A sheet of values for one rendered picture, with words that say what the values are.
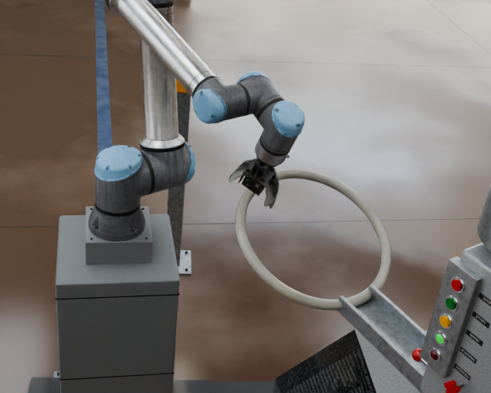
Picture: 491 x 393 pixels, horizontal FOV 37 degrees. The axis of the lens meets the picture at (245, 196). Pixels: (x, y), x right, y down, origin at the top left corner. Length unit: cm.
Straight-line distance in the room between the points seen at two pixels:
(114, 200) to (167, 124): 30
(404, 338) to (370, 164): 313
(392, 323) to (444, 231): 251
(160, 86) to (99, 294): 70
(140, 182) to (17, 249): 173
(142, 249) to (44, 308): 125
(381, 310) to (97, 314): 95
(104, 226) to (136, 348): 46
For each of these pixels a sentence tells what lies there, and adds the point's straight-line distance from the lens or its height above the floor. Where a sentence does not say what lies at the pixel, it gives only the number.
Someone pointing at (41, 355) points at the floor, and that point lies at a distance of 343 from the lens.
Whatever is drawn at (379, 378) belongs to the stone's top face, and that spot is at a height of 80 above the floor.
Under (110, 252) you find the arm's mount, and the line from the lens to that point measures 249.
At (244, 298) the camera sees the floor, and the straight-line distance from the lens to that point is 374.
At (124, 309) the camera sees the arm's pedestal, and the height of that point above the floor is 74.
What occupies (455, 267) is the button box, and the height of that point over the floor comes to 148.
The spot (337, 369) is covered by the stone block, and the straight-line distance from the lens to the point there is 240.
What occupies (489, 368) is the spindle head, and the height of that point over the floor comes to 131.
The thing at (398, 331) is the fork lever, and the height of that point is 106.
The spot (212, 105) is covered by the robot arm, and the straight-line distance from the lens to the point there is 188.
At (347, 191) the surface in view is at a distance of 234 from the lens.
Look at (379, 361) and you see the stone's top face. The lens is 236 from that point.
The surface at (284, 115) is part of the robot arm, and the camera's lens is 192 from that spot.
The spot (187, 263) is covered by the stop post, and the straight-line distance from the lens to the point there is 391.
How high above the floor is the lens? 239
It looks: 32 degrees down
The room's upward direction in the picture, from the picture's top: 7 degrees clockwise
